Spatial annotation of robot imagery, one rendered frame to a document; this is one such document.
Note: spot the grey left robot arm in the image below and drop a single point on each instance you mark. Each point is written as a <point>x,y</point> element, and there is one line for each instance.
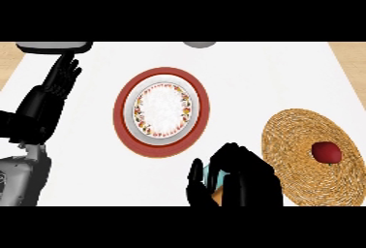
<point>22,180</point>

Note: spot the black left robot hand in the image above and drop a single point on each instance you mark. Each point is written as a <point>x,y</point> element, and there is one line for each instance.
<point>41,113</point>

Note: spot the round wicker placemat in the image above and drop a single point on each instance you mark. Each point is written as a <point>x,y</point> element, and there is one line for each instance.
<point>305,135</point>

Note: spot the pale grey appliance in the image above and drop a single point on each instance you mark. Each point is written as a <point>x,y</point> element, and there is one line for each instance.
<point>53,46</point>

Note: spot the blue and orange cupcake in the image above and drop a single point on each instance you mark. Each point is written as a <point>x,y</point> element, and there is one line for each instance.
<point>216,177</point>

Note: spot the grey round object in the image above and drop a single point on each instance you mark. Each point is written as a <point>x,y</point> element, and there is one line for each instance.
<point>200,44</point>

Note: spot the red rimmed white plate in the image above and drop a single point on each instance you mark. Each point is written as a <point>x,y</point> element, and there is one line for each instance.
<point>162,111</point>

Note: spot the red apple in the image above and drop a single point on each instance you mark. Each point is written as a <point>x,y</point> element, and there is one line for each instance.
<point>327,152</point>

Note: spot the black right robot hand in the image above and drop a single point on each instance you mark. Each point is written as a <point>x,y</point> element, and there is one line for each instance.
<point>253,180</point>

